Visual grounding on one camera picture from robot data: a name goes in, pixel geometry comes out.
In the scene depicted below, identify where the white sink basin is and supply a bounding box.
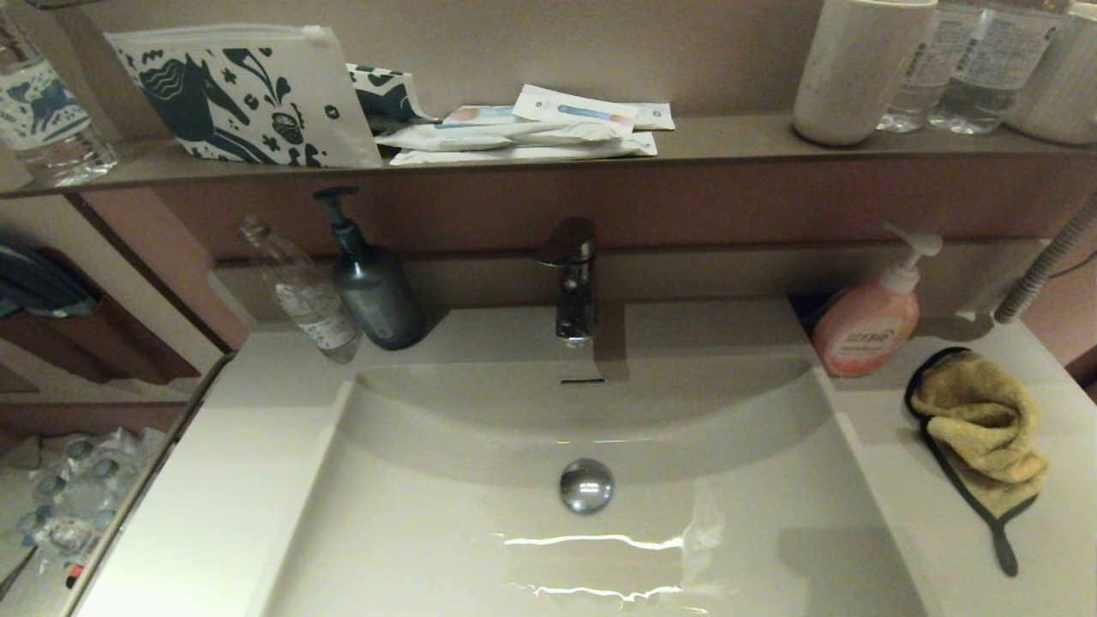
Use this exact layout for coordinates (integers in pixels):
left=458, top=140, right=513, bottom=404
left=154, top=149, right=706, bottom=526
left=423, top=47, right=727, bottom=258
left=73, top=298, right=1097, bottom=617

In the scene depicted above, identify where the dark grey pump bottle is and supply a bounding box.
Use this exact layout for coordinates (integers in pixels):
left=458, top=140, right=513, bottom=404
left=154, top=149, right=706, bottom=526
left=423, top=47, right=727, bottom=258
left=313, top=186, right=425, bottom=351

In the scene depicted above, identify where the clear water bottle white label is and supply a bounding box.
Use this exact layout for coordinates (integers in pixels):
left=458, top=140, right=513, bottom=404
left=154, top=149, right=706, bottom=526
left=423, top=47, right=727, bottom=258
left=878, top=0, right=969, bottom=134
left=927, top=0, right=1072, bottom=136

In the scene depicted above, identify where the grey corrugated hose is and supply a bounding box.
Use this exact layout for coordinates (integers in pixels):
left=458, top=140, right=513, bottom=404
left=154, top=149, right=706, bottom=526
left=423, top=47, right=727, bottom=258
left=992, top=195, right=1097, bottom=325

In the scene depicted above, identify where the water bottle blue horse label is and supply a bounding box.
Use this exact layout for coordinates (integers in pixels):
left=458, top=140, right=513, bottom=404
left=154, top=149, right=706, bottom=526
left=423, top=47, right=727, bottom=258
left=0, top=9, right=119, bottom=188

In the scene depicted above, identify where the chrome faucet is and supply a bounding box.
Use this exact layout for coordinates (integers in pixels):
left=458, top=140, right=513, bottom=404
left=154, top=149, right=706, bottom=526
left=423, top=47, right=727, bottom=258
left=537, top=217, right=599, bottom=348

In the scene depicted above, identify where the wide flat white sachet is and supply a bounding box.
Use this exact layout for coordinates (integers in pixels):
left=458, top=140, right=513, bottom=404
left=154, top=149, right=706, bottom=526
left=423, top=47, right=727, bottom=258
left=390, top=131, right=659, bottom=166

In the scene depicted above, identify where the chrome drain stopper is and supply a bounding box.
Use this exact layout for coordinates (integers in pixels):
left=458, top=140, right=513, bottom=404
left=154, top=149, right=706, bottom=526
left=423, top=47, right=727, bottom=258
left=560, top=458, right=614, bottom=515

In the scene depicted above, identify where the clear slim plastic bottle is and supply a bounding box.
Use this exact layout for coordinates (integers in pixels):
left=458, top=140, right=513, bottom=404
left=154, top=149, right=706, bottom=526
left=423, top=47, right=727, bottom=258
left=237, top=216, right=365, bottom=364

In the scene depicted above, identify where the white sachet blue red stripe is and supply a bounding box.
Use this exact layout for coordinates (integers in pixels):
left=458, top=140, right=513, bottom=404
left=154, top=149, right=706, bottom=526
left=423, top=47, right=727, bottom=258
left=513, top=84, right=639, bottom=135

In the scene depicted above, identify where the white ceramic cup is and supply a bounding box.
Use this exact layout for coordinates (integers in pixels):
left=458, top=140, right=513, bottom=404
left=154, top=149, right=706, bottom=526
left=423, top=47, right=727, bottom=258
left=791, top=0, right=939, bottom=147
left=1004, top=0, right=1097, bottom=145

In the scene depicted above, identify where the shrink-wrapped pack of bottles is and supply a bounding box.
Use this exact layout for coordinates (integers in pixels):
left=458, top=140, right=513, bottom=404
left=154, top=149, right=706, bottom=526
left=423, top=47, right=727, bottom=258
left=15, top=427, right=168, bottom=575

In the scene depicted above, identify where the small blue patterned pouch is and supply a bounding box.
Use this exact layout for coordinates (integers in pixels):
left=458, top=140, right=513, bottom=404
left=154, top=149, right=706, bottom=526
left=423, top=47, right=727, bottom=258
left=346, top=63, right=440, bottom=134

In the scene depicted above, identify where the brown wooden rack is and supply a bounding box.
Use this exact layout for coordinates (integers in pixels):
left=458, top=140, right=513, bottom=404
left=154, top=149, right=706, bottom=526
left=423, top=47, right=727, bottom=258
left=0, top=296, right=202, bottom=386

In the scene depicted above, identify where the white pouch blue horse print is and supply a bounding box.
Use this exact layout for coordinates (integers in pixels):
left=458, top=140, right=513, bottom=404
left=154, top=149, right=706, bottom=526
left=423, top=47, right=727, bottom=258
left=105, top=23, right=384, bottom=169

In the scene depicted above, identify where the long white sachet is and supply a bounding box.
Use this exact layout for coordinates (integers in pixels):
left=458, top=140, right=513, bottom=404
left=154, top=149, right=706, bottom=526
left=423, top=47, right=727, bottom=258
left=375, top=120, right=626, bottom=153

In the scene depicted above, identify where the yellow cloth with black trim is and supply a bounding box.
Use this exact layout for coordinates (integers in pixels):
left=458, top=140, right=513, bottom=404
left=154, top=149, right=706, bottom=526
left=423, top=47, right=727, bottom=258
left=904, top=346, right=1052, bottom=578

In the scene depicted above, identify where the white sachet orange blue print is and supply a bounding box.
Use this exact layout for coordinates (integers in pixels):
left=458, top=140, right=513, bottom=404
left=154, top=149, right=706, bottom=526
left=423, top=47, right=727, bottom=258
left=441, top=105, right=524, bottom=128

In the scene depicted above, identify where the pink soap pump bottle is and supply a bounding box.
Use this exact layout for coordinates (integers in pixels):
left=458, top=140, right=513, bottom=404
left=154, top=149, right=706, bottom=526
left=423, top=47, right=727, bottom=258
left=811, top=223, right=944, bottom=379

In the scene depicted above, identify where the dark blue grey object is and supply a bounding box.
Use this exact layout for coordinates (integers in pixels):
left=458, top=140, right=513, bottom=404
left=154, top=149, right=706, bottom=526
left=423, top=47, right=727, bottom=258
left=0, top=240, right=102, bottom=320

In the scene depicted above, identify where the brown wall shelf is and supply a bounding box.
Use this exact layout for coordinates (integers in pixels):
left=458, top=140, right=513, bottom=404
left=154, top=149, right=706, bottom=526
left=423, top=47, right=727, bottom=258
left=0, top=111, right=1097, bottom=200

